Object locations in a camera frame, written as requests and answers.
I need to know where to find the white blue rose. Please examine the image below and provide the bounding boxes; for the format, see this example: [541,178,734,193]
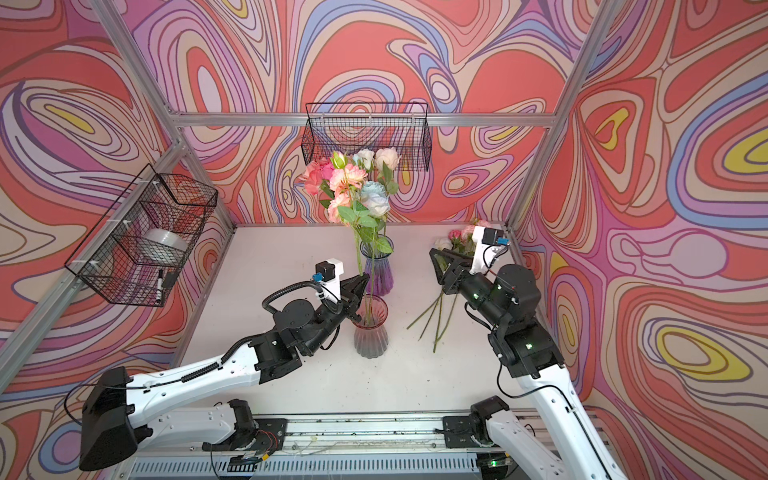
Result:
[358,181,395,319]

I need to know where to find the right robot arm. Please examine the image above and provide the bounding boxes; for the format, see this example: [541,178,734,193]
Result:
[429,249,626,479]

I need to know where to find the blue purple glass vase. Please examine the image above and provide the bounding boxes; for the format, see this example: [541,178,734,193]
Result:
[359,235,394,297]

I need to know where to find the left wire basket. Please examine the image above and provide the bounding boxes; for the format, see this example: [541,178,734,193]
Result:
[65,165,218,308]

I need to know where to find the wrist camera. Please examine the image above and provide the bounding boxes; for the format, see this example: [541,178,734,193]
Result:
[470,225,510,274]
[312,258,344,303]

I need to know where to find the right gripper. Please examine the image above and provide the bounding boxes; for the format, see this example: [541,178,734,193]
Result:
[428,248,507,330]

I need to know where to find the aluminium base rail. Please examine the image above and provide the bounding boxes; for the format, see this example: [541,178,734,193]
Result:
[110,409,584,479]

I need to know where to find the pink rose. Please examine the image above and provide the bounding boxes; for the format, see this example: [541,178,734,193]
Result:
[301,158,334,196]

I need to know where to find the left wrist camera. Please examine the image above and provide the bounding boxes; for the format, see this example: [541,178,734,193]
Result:
[312,258,344,303]

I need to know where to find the back wire basket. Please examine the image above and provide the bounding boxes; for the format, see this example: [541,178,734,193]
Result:
[301,101,432,172]

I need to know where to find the pink peony spray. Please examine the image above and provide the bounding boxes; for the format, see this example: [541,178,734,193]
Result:
[323,149,368,325]

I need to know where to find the bunch of artificial flowers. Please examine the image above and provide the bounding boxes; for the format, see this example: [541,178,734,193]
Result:
[408,220,508,352]

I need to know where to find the silver tape roll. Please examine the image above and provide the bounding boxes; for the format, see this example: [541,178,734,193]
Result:
[143,228,188,251]

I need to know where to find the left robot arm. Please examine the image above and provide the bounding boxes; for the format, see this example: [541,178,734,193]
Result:
[78,274,370,471]

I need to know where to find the wire basket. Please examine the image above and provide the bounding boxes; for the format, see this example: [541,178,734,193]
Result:
[65,165,218,308]
[301,101,432,172]

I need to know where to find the red grey glass vase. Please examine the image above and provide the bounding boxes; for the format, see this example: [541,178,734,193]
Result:
[354,295,389,359]

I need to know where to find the cream white rose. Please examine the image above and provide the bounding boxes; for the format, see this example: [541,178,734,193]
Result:
[374,148,400,195]

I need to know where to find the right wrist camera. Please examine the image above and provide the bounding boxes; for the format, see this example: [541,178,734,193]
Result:
[470,225,510,274]

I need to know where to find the black marker pen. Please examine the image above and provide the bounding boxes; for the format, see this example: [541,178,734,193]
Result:
[155,269,164,305]

